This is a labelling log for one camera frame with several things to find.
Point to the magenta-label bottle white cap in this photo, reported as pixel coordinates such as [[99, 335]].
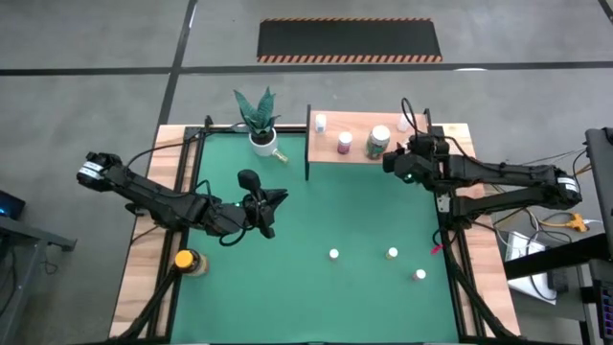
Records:
[[345, 140]]

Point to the black aluminium rig frame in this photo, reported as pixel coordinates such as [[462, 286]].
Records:
[[292, 129]]

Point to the white paper sheet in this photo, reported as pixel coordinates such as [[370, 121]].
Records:
[[519, 249]]

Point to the wooden shelf with black frame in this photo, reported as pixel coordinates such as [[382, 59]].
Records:
[[359, 122]]

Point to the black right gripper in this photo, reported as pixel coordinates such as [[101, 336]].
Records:
[[426, 160]]

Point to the yellow translucent vial white cap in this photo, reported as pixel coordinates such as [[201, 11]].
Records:
[[333, 253]]

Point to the large green-label bottle white cap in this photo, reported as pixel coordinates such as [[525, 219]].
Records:
[[378, 139]]

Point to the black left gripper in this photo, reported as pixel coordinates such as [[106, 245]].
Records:
[[234, 218]]

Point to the small clear vial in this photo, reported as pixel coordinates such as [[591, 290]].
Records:
[[281, 156]]

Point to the amber bottle yellow cap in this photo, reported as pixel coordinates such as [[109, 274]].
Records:
[[187, 261]]

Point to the black screen edge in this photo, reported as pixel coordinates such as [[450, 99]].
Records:
[[601, 182]]

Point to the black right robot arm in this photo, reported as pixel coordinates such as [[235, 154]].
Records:
[[503, 172]]

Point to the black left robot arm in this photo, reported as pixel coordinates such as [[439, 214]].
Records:
[[158, 201]]

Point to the pale yellow vial white cap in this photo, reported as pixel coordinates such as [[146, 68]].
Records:
[[392, 252]]

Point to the black hazard-striped floor mat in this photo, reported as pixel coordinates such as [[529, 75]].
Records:
[[349, 38]]

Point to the small white bottle blue label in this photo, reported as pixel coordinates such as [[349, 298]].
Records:
[[320, 122]]

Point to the black desk beam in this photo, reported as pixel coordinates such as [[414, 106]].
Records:
[[555, 259]]

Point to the snake plant in white pot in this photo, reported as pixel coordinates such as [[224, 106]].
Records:
[[261, 117]]

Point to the white bottle lower right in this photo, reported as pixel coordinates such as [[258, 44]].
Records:
[[420, 274]]

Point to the plain white plastic bottle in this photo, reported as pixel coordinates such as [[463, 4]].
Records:
[[403, 124]]

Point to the blue-lit black device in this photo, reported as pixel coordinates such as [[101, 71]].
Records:
[[10, 206]]

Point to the yellow power splitter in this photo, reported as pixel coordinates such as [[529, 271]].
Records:
[[577, 223]]

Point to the pink clip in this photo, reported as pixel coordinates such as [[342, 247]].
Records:
[[438, 249]]

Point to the green table mat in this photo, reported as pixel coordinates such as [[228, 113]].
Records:
[[287, 297]]

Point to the grey side desk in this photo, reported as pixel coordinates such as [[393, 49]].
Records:
[[19, 268]]

